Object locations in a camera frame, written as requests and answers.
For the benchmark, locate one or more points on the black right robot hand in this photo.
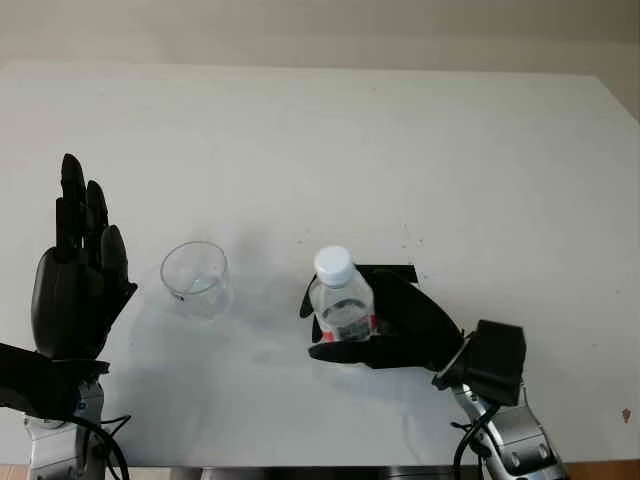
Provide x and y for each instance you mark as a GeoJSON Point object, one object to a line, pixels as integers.
{"type": "Point", "coordinates": [410, 320]}

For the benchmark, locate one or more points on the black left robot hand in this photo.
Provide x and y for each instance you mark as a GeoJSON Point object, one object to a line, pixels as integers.
{"type": "Point", "coordinates": [65, 300]}

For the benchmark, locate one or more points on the clear plastic water bottle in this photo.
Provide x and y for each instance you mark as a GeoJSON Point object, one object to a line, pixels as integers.
{"type": "Point", "coordinates": [340, 305]}

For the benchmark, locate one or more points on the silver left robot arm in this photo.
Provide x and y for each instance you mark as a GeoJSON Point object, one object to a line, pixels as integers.
{"type": "Point", "coordinates": [60, 440]}

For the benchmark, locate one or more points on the clear plastic cup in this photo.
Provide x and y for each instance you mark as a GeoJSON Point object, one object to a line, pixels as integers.
{"type": "Point", "coordinates": [196, 281]}

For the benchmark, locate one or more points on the black tape strip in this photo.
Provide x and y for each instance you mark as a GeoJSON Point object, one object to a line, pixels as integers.
{"type": "Point", "coordinates": [395, 272]}

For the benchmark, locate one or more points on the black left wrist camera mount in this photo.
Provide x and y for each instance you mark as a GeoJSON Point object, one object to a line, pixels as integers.
{"type": "Point", "coordinates": [37, 382]}

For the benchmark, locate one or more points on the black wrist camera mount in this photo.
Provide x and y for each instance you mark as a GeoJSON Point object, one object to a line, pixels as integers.
{"type": "Point", "coordinates": [495, 360]}
{"type": "Point", "coordinates": [37, 382]}

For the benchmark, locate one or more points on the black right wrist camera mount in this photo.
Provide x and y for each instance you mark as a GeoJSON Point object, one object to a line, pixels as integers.
{"type": "Point", "coordinates": [495, 360]}

